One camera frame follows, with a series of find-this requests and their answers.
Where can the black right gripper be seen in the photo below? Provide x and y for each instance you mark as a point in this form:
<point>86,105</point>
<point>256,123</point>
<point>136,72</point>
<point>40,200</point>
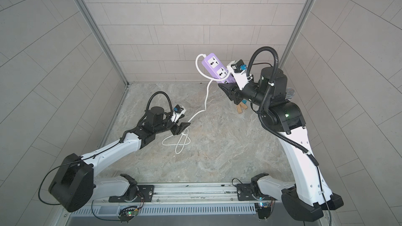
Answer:
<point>235,91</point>

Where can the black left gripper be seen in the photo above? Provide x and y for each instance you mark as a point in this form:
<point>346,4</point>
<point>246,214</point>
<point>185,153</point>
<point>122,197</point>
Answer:
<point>175,126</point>

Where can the purple power strip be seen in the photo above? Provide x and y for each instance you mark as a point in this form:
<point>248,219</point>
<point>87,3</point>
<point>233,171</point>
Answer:
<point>214,66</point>

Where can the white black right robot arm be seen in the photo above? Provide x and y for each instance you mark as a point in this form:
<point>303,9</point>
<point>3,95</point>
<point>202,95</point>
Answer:
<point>262,83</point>

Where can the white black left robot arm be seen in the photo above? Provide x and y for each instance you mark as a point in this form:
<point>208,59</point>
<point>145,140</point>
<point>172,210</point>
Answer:
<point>76,180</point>

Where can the white perforated vent strip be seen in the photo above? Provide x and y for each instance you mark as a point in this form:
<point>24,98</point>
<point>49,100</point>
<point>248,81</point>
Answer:
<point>169,210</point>

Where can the long tan wooden block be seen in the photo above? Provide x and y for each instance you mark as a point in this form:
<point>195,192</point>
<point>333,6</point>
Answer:
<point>243,106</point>

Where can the glitter microphone on black stand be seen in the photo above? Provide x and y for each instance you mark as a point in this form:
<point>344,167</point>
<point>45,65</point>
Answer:
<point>290,93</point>

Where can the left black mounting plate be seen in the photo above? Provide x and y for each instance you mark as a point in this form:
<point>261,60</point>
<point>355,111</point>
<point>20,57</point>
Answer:
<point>146,192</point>

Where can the black mounting plate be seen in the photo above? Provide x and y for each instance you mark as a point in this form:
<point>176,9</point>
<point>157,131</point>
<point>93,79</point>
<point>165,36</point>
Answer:
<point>146,192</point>
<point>244,193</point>

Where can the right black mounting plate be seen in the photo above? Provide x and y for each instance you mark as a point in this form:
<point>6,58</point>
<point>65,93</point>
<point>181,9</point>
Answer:
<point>244,193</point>

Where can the left green circuit board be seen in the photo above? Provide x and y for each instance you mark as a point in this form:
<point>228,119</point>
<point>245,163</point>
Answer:
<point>128,213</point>

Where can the green circuit board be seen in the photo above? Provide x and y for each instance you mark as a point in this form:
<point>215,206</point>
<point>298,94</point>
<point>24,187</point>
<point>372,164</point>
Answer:
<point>263,210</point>
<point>128,213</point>

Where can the right green circuit board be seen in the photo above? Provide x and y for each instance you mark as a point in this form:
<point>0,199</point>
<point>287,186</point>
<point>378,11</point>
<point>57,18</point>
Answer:
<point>263,210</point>

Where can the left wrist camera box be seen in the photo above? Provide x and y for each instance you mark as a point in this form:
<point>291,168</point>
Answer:
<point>178,113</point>

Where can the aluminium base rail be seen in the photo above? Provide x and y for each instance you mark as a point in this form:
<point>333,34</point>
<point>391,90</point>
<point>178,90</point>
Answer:
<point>184,192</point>

